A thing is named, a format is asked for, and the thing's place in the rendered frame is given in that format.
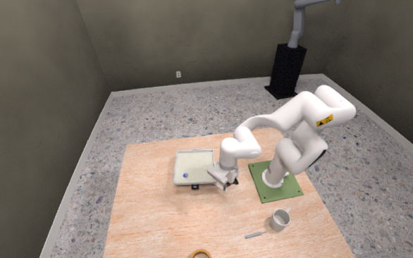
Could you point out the tan hollow ring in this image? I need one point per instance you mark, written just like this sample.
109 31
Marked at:
200 251

